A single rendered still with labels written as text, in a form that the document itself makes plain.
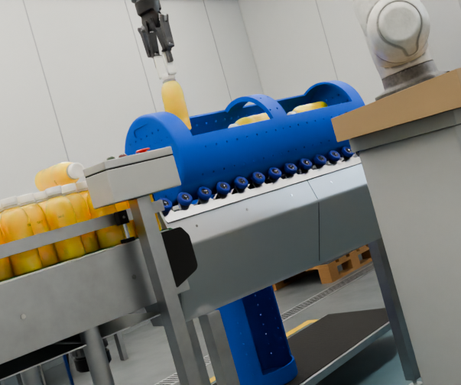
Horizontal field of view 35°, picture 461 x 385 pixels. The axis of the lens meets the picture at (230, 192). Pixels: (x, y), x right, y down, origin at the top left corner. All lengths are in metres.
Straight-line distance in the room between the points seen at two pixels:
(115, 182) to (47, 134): 4.44
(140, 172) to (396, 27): 0.72
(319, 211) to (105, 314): 0.92
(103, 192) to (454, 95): 0.89
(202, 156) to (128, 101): 4.69
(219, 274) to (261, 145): 0.43
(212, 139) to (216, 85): 5.60
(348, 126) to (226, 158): 0.39
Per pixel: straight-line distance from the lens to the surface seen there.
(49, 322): 1.73
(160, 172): 1.79
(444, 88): 1.93
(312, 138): 2.48
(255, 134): 2.29
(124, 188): 1.73
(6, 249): 1.72
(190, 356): 1.84
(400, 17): 1.91
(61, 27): 6.59
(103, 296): 1.80
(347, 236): 2.59
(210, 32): 7.96
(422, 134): 2.05
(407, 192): 2.10
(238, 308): 2.90
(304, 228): 2.40
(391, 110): 1.99
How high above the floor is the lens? 0.98
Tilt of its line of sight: 1 degrees down
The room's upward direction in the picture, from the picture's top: 16 degrees counter-clockwise
